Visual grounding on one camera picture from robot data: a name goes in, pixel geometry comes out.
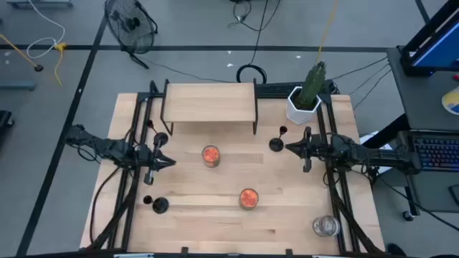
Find candle jar with heart label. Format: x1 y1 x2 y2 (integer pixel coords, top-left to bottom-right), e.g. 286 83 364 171
201 144 222 168

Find black frame rail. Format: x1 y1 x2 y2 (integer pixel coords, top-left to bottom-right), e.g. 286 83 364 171
82 252 387 258
87 80 161 251
136 80 340 101
315 91 384 254

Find green cactus plant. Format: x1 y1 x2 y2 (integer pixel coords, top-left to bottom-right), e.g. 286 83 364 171
295 60 328 110

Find black candle stick holder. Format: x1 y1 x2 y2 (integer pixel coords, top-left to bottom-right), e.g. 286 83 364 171
146 120 169 147
143 195 170 215
268 125 288 153

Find white floor cable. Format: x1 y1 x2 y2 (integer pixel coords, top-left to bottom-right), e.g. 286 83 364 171
27 0 67 60

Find black back frame rail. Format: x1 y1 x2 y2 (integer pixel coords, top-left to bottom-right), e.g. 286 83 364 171
136 80 340 101

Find black fan power cable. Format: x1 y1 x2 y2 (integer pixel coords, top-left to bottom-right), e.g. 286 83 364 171
138 55 237 84

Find yellow hanging cable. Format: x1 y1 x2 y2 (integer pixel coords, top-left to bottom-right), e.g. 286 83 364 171
315 0 340 64

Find yellow pole with black foot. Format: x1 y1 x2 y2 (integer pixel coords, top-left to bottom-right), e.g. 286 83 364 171
0 34 44 73

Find wooden shelf riser black legs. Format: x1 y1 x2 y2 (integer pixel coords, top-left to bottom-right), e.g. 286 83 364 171
159 78 260 137

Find backlit black keyboard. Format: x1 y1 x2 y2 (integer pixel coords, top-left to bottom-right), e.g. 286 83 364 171
412 138 459 172

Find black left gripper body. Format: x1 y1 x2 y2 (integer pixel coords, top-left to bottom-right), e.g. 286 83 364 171
136 140 161 186

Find black left frame rail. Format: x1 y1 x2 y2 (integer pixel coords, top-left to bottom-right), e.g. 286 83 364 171
87 80 161 251

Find black front frame rail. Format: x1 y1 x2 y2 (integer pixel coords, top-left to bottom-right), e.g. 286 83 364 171
82 252 387 258

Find silver mottled glass jar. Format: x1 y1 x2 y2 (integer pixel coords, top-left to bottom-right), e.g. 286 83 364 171
311 214 341 238

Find black floor fan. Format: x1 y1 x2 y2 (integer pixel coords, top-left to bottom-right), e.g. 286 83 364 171
103 0 158 70

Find dark grey desk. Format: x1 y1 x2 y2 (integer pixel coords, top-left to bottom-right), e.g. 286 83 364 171
386 45 459 215

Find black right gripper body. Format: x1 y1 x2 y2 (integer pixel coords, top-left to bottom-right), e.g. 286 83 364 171
303 126 334 173

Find black coiled cable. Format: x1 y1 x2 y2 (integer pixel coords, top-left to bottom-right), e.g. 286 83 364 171
235 0 270 85

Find grey floor base bar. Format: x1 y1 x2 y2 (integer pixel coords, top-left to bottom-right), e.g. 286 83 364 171
0 80 36 91

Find yellow and blue disc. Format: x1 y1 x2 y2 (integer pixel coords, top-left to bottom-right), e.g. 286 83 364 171
441 85 459 115

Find yellow floor cable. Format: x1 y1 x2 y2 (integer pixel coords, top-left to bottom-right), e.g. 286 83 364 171
53 42 68 86

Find black right frame rail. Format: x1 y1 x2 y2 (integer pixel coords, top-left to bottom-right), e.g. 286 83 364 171
315 91 384 254

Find black diagonal bar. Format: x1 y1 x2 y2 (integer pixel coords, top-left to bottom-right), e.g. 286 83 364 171
361 113 410 148

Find black computer monitor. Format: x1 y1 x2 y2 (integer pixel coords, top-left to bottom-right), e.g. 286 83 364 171
399 0 459 77

